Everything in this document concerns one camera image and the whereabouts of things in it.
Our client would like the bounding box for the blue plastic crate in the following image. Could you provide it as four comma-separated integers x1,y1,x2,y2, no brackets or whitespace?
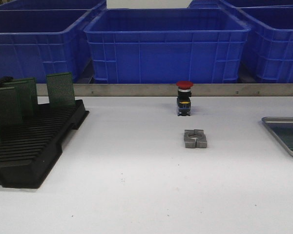
84,8,250,84
238,7,293,83
0,9,92,83

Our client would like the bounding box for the green rearmost circuit board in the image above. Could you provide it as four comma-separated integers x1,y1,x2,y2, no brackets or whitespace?
12,77,38,105

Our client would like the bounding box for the blue far-left rear crate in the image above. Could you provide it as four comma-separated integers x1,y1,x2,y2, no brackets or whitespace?
0,0,106,10

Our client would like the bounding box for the silver metal tray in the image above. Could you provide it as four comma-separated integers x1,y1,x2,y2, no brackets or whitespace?
262,117,293,157

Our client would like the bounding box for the grey split clamp block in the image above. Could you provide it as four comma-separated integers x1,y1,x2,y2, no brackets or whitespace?
184,129,208,148

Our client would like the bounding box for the blue far-right rear crate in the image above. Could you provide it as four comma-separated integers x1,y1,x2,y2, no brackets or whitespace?
188,0,293,8

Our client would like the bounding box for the metal rail strip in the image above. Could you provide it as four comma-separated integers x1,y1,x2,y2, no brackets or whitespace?
36,83,293,97

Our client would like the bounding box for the green rear-right circuit board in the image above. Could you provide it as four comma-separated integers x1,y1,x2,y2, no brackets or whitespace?
46,72,75,108

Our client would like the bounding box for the red emergency stop button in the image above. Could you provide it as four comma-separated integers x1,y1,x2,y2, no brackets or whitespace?
176,81,193,116

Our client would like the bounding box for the blue right plastic crate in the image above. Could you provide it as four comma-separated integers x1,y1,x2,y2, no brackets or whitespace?
238,7,293,83

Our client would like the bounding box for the green left middle circuit board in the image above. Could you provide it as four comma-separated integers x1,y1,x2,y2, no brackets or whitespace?
0,87,23,127

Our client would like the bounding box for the blue left plastic crate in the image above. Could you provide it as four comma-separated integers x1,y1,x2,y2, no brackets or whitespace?
0,9,92,83

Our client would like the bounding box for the blue centre plastic crate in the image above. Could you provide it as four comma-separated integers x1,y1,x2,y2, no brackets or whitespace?
84,8,250,84

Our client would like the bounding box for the green rear-left circuit board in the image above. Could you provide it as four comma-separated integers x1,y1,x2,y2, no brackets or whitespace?
3,81,37,117

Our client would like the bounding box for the black slotted board rack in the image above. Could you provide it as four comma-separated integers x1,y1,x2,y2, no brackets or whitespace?
0,77,90,189

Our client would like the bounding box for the green front perforated circuit board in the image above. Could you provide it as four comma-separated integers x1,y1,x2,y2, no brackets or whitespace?
270,123,293,137

